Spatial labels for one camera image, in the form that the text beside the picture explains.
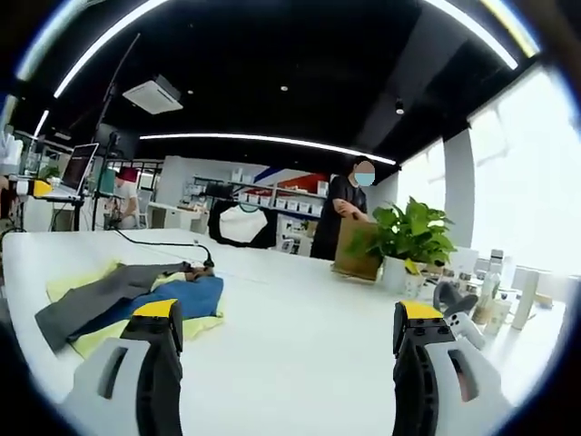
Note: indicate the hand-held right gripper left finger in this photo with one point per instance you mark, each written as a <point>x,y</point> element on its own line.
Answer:
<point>113,377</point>

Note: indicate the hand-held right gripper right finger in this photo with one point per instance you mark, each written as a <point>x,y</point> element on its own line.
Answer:
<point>436,363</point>

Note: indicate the grey garment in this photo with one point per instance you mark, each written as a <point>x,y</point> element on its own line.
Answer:
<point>104,287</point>

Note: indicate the yellow template mat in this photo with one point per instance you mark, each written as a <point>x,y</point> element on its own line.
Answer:
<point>204,324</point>

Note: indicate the beige paper cup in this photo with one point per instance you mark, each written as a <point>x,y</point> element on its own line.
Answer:
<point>492,318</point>

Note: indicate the white plant pot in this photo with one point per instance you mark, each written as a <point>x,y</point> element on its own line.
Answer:
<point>395,277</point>

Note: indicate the clear plastic bottle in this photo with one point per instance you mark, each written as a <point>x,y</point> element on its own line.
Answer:
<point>490,284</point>

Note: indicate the beige cylinder tube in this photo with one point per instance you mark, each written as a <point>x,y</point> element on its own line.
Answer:
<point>524,300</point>

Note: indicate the blue cloth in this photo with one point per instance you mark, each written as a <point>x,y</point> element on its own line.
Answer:
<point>195,295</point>

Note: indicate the brown paper bag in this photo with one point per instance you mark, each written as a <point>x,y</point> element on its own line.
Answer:
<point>354,259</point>

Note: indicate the green potted plant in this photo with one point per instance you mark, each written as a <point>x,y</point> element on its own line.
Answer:
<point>408,227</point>

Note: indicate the yellow box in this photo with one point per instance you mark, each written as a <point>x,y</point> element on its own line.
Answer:
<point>40,188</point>

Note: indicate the open laptop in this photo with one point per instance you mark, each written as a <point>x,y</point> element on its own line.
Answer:
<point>78,168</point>

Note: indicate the shelf with white boxes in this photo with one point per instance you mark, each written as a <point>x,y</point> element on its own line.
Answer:
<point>281,200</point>

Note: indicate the dark monitor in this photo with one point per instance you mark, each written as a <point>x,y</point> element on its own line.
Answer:
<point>120,141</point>

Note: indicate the black tripod stand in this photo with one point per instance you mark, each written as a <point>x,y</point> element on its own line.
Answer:
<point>105,109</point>

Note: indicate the long ceiling light strip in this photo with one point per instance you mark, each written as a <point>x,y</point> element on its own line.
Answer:
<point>272,140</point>

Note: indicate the white ceiling air conditioner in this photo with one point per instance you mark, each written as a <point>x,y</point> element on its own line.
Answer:
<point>152,96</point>

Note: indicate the curved ceiling light strip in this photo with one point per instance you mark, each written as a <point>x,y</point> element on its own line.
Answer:
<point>100,47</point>
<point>481,32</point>

